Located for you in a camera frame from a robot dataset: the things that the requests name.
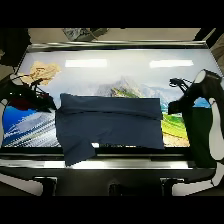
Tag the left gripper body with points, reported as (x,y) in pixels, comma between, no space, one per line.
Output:
(46,102)

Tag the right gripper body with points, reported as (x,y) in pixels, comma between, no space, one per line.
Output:
(176,106)

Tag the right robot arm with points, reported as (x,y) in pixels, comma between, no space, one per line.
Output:
(204,81)

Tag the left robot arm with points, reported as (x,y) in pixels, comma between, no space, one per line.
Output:
(18,93)

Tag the beige garment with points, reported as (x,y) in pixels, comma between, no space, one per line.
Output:
(45,70)

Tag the navy T-shirt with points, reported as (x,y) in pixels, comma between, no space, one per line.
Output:
(110,123)

